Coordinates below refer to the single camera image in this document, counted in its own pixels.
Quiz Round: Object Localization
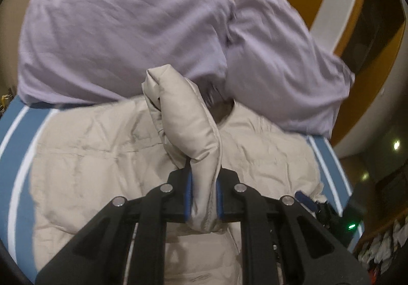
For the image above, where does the bedside clutter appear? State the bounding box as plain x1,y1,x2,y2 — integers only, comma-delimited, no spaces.
0,86,14,121

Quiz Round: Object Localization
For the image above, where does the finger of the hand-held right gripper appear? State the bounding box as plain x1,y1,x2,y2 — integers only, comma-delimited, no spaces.
295,191,317,210

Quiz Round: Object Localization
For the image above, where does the blue white striped bed sheet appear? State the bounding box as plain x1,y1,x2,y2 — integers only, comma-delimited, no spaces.
0,94,364,285

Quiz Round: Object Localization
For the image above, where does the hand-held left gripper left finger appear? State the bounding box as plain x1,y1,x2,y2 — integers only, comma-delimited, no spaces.
35,159,194,285

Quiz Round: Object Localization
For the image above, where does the wooden shelf with white items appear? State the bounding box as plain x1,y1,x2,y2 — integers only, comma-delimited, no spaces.
352,216,408,285

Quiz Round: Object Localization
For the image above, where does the beige puffer jacket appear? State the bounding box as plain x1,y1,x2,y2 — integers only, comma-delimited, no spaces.
30,65,326,285

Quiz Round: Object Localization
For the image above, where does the crumpled lavender pillow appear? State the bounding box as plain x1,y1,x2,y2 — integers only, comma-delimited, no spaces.
220,0,356,139

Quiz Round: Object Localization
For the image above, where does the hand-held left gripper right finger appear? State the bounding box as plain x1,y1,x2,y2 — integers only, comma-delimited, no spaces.
216,168,372,285

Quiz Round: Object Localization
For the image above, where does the wide lavender pillow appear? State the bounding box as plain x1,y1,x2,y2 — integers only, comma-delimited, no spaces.
17,0,237,106

